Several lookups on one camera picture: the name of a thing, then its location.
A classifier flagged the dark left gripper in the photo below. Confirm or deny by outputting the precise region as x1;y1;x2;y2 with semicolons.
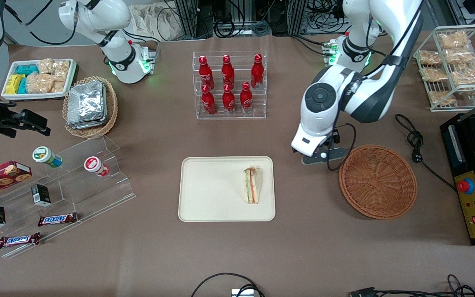
301;131;348;165

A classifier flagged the triangular sandwich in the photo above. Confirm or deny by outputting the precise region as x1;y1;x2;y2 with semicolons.
243;166;263;204

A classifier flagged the white rectangular snack tray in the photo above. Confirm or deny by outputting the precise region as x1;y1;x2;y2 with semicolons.
1;59;78;101

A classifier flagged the round brown wicker basket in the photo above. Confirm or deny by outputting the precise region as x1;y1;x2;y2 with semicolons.
339;145;418;220

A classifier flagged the oval wicker basket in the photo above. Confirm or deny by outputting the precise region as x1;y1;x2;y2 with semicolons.
62;76;118;139

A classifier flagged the beige plastic tray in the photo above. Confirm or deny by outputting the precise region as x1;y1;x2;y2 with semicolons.
178;156;276;222

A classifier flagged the green lid yogurt cup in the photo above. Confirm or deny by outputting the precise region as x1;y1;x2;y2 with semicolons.
32;146;63;168

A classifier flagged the yellow snack packet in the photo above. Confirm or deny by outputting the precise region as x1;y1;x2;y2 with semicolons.
6;74;26;94

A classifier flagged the silver foil pack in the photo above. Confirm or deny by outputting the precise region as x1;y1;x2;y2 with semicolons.
68;80;107;124
66;118;108;130

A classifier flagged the red lid yogurt cup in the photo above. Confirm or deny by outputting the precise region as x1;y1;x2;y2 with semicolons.
84;156;110;177

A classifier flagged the clear acrylic bottle rack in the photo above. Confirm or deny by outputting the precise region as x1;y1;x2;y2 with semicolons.
193;51;267;120

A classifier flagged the red cola bottle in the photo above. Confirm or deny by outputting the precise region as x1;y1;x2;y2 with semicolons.
222;84;236;113
198;55;214;89
251;53;264;89
201;85;216;115
240;82;253;112
221;54;235;87

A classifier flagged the clear acrylic stepped display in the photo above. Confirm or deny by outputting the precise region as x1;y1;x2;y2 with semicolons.
0;135;136;259

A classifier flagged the snickers chocolate bar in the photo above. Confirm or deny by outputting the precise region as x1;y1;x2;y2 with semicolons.
38;212;78;227
0;232;41;249

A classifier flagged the clear bag of crackers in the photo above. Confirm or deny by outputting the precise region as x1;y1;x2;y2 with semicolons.
428;91;453;106
421;67;448;82
446;47;475;64
438;31;469;49
418;50;442;66
451;68;475;86

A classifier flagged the beige cloth bag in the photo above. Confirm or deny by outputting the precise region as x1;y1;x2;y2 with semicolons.
128;3;182;42

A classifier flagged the black control box yellow panel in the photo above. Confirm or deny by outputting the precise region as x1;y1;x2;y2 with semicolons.
440;113;475;247

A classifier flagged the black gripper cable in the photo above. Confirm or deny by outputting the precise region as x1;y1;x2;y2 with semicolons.
327;123;357;172

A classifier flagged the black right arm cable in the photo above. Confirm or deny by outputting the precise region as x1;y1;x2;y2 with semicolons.
5;0;77;46

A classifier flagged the white wire rack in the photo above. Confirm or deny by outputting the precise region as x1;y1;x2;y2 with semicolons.
413;24;475;112

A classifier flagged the aluminium frame post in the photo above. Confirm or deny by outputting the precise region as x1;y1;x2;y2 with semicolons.
176;0;199;40
287;0;308;35

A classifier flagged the black looped cable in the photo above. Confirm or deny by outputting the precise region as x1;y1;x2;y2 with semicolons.
349;274;475;297

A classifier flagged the black cable bundle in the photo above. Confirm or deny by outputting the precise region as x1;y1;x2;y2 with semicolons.
308;0;347;33

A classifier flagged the black cable coil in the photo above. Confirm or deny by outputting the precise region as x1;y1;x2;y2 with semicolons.
214;19;272;38

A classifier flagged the black arched cable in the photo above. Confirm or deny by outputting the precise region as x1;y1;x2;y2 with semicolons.
191;272;265;297

